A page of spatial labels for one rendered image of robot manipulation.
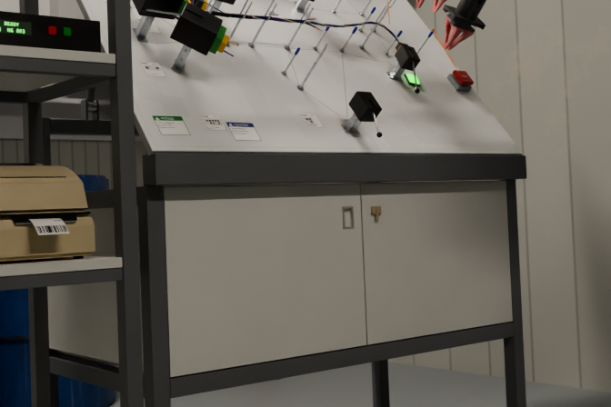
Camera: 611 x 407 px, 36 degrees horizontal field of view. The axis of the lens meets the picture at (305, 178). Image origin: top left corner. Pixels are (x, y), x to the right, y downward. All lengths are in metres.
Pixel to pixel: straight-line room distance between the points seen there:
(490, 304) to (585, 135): 1.31
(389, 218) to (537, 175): 1.62
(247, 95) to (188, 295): 0.51
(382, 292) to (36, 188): 0.91
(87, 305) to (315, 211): 0.57
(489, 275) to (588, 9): 1.50
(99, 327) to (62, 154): 2.58
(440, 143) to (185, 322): 0.88
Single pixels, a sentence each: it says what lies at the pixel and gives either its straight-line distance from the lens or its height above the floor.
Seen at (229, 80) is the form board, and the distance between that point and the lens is 2.23.
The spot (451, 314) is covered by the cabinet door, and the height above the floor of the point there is 0.45.
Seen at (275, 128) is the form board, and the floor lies 0.93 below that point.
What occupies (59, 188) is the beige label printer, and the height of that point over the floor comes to 0.80.
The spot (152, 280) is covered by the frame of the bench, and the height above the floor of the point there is 0.61.
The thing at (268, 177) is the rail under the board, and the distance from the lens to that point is 2.07.
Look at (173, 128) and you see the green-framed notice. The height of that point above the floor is 0.92.
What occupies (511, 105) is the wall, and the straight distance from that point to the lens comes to 3.99.
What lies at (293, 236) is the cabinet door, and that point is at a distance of 2.16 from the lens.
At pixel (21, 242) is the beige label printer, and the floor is 0.70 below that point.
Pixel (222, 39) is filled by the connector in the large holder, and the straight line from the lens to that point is 2.09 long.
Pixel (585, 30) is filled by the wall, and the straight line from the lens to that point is 3.82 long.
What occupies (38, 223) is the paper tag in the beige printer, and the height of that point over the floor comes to 0.73.
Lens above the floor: 0.74
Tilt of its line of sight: 2 degrees up
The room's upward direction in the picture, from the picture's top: 2 degrees counter-clockwise
